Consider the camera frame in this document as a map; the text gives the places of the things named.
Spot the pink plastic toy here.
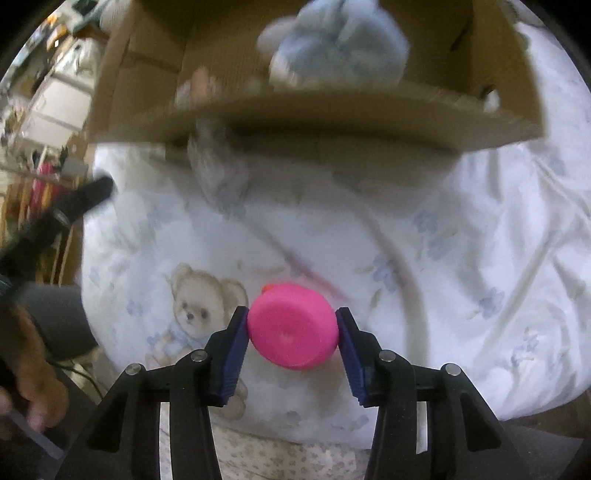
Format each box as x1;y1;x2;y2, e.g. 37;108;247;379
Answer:
246;283;339;371

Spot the light blue plush toy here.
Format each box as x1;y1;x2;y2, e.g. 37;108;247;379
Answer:
256;1;411;89

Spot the white knotted cloth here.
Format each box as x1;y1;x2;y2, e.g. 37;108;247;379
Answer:
480;85;501;113

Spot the person left hand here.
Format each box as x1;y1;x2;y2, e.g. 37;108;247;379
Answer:
1;302;69;432

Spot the white drawer cabinet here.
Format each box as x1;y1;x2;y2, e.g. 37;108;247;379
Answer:
17;39;104;149

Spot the white bear print duvet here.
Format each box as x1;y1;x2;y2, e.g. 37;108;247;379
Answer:
82;17;590;420

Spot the clear crumpled plastic bag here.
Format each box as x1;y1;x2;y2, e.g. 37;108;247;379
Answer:
187;118;250;211

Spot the brown cardboard box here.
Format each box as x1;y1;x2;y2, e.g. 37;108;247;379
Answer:
87;1;545;152

